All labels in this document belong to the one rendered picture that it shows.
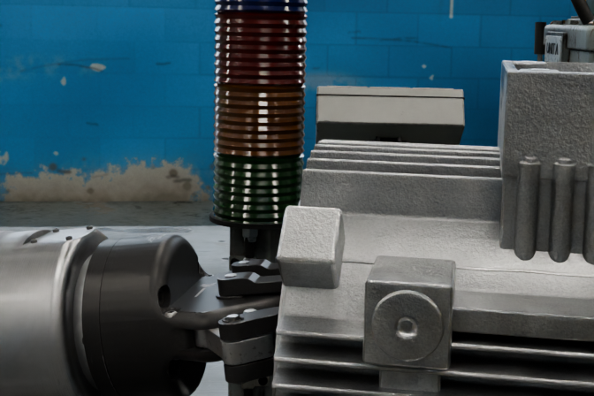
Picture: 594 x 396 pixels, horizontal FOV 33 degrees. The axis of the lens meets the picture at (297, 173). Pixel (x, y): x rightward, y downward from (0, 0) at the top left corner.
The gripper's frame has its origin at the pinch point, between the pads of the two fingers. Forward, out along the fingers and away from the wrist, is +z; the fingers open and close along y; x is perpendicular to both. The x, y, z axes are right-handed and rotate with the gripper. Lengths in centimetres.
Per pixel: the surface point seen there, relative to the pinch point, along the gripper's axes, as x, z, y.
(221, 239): 18, -47, 115
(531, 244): -3.2, -1.2, -5.3
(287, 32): -12.4, -14.0, 19.1
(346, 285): -2.4, -8.1, -6.4
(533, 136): -7.2, -0.7, -5.1
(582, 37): -8, 11, 103
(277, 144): -5.5, -15.4, 18.8
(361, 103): -4, -16, 73
